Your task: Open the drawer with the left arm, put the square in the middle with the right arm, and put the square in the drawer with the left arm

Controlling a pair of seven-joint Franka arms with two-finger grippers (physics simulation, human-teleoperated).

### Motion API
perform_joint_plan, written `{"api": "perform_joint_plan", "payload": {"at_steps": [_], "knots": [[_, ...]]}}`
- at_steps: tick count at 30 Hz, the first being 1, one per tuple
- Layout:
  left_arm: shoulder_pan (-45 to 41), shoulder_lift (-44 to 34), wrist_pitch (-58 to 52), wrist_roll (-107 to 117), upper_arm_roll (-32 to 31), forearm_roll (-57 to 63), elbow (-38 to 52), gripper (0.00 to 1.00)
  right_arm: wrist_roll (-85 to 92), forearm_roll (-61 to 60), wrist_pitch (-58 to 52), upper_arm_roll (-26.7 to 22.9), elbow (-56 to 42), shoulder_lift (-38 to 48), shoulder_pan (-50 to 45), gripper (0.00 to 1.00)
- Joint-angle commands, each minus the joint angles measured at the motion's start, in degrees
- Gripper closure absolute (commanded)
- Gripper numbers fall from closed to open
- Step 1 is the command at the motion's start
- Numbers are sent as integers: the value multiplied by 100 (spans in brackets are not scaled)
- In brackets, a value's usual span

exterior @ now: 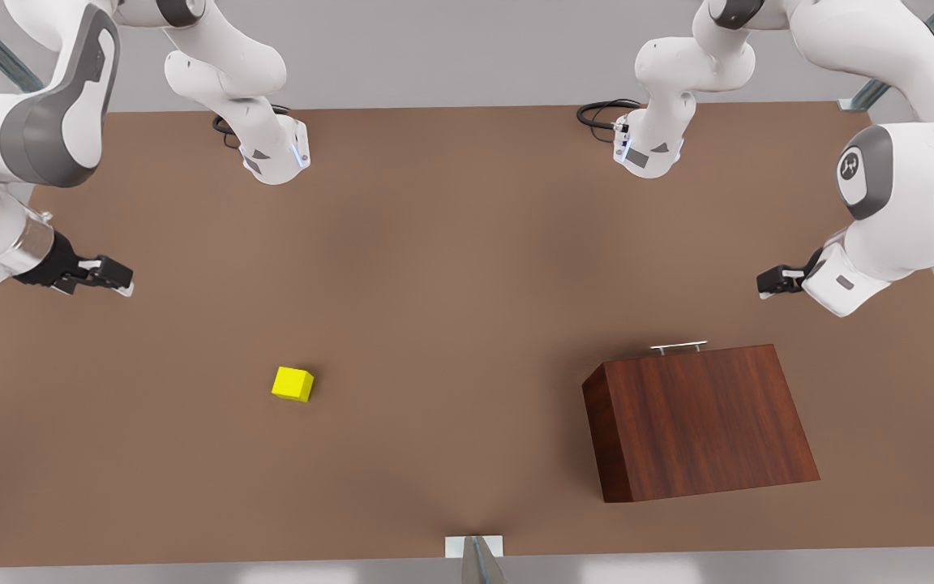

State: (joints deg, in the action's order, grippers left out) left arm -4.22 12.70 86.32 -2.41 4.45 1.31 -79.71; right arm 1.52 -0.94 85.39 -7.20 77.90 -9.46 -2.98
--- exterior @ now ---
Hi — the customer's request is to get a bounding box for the dark wooden drawer cabinet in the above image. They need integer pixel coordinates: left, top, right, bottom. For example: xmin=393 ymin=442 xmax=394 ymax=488
xmin=581 ymin=344 xmax=821 ymax=504

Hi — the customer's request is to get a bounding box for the yellow cube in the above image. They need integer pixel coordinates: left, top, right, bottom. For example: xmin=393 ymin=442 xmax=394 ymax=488
xmin=272 ymin=367 xmax=315 ymax=404

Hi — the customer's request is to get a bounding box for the black cable loop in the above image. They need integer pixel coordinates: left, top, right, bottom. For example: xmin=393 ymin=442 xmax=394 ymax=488
xmin=576 ymin=99 xmax=645 ymax=145
xmin=212 ymin=104 xmax=293 ymax=150

